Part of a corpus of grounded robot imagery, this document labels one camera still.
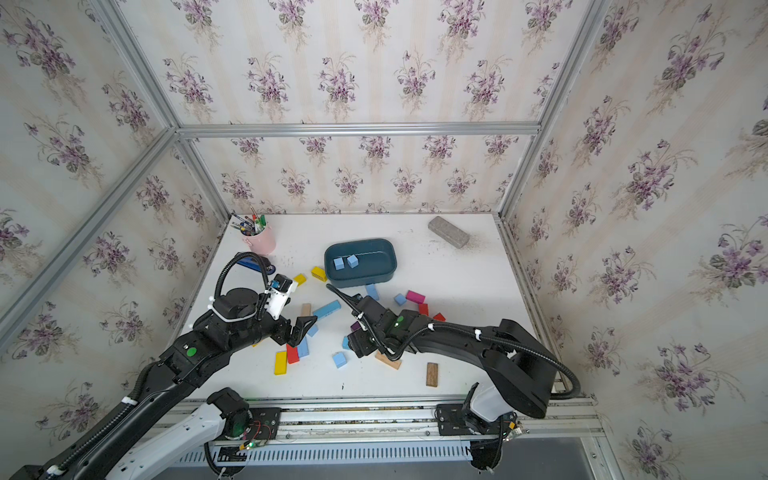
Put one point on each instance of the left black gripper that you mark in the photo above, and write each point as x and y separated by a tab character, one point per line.
283	334

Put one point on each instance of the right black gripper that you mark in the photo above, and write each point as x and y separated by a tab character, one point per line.
356	340

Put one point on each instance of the light blue cube front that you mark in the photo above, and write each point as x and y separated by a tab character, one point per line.
339	360

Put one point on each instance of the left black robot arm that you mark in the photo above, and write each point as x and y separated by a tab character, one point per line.
234	320

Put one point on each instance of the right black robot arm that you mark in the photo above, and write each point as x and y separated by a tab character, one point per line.
524	375

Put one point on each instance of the long light blue block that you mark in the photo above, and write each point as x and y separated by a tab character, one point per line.
327	310

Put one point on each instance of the light blue block beside red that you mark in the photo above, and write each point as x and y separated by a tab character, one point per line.
303	348

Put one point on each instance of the red block front left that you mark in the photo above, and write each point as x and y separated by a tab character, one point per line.
292	355

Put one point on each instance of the tan wooden block front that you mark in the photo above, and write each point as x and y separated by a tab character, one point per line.
384	359

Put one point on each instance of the yellow block front left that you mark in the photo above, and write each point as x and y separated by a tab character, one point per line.
280	363

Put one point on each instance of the light blue block below bin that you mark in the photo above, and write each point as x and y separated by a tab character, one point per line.
372	291

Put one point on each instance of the yellow block near bin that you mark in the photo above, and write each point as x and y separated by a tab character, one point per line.
319	273

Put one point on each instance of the magenta block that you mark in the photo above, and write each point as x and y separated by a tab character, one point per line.
415	297

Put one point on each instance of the dark brown wooden block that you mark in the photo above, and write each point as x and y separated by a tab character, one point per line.
432	375

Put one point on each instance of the dark teal plastic bin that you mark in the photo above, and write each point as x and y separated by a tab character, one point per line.
367	261

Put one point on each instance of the blue black stapler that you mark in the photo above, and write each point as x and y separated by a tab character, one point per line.
257	264

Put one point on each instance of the pink pen cup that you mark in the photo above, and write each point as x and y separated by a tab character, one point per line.
263	243

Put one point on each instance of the grey stone brick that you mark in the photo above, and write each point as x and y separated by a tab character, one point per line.
449	232

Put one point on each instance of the aluminium front rail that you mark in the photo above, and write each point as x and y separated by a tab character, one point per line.
328	420

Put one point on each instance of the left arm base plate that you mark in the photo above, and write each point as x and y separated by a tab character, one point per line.
256	425

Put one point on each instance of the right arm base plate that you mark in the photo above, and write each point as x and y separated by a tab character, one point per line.
453	419

